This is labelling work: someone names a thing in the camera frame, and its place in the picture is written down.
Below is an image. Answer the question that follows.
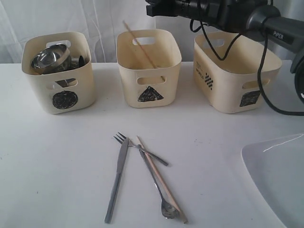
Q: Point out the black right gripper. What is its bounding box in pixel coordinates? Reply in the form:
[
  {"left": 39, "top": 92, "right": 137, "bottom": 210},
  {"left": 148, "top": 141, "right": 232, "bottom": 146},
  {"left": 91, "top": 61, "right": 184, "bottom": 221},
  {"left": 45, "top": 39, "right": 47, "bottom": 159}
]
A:
[{"left": 146, "top": 0, "right": 228, "bottom": 26}]

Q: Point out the wooden chopstick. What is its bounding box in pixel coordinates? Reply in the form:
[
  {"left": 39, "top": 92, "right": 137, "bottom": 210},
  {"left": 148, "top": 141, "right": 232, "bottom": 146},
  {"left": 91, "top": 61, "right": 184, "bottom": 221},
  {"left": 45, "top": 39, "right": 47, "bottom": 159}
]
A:
[
  {"left": 136, "top": 136, "right": 188, "bottom": 224},
  {"left": 123, "top": 20, "right": 157, "bottom": 69}
]

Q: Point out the steel mug with solid handle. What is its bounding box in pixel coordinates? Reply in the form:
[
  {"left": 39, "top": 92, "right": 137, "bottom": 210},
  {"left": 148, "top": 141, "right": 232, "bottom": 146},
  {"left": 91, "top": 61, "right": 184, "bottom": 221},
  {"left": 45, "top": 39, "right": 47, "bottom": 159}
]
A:
[{"left": 69, "top": 56, "right": 87, "bottom": 70}]

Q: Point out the stainless steel bowl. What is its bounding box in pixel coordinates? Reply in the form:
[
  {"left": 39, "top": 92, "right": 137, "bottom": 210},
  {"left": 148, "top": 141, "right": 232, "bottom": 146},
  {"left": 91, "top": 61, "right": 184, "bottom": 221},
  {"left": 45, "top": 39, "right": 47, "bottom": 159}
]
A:
[{"left": 30, "top": 43, "right": 72, "bottom": 75}]

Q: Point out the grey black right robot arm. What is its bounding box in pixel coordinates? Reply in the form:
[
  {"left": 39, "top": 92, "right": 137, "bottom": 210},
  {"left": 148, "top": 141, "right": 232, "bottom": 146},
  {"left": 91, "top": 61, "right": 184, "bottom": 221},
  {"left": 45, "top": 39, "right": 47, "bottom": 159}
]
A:
[{"left": 146, "top": 0, "right": 304, "bottom": 101}]

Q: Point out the cream bin with square mark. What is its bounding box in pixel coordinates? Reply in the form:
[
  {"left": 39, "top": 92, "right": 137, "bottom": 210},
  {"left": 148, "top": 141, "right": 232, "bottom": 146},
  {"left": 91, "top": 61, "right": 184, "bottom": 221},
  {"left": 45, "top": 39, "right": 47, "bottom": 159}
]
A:
[{"left": 193, "top": 29, "right": 283, "bottom": 114}]

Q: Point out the cream bin with triangle mark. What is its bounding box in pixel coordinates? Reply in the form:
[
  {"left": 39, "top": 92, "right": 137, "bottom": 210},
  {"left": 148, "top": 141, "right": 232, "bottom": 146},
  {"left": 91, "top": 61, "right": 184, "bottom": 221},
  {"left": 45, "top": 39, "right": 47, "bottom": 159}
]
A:
[{"left": 116, "top": 29, "right": 182, "bottom": 108}]

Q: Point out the white curtain backdrop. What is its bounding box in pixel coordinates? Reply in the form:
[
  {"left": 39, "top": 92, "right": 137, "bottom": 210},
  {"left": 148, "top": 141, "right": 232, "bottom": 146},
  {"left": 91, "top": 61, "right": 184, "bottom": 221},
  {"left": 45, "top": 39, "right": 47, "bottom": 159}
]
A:
[{"left": 0, "top": 0, "right": 196, "bottom": 63}]

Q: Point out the stainless steel fork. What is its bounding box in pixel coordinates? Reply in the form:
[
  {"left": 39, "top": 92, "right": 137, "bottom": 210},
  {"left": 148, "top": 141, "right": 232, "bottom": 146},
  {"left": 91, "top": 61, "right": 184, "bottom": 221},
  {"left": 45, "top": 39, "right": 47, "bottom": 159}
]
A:
[{"left": 114, "top": 132, "right": 169, "bottom": 166}]

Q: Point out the cream bin with circle mark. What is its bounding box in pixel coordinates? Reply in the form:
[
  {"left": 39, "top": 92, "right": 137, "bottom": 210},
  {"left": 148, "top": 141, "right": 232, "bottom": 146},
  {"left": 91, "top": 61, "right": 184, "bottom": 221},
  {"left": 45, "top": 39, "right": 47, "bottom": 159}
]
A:
[{"left": 21, "top": 32, "right": 95, "bottom": 114}]

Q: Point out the white square plate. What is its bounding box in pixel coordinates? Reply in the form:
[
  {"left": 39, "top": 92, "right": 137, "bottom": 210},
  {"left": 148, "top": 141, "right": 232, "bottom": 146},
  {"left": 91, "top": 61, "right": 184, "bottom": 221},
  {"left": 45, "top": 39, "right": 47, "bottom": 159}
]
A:
[{"left": 241, "top": 133, "right": 304, "bottom": 228}]

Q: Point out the stainless steel table knife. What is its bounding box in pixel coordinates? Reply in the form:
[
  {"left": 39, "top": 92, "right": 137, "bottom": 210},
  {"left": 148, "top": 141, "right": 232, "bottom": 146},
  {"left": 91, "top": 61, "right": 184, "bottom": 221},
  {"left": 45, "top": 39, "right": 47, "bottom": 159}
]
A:
[{"left": 104, "top": 135, "right": 129, "bottom": 224}]

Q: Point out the stainless steel spoon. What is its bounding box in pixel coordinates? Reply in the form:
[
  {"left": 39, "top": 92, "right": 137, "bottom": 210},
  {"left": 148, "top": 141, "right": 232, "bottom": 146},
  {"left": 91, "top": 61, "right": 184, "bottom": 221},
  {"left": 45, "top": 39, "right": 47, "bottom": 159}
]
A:
[{"left": 138, "top": 144, "right": 179, "bottom": 219}]

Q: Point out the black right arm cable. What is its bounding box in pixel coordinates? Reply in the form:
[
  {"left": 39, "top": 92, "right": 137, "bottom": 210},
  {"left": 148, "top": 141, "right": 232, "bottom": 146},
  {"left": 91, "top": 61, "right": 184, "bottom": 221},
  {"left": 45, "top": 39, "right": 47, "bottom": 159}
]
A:
[{"left": 189, "top": 0, "right": 304, "bottom": 117}]

